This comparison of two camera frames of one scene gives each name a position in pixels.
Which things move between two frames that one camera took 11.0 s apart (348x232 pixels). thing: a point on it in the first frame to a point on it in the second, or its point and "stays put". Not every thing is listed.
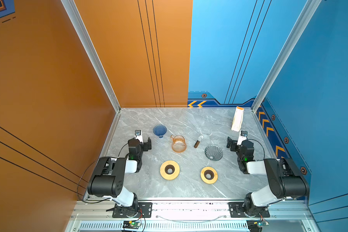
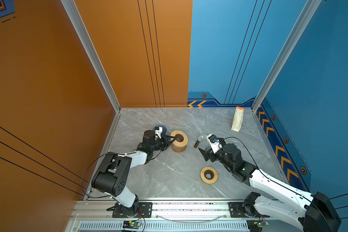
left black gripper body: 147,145 to 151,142
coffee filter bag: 238,119 stays put
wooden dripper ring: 209,175 stays put
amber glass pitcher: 179,144 stays put
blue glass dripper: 160,130 stays put
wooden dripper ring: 169,170 to 178,143
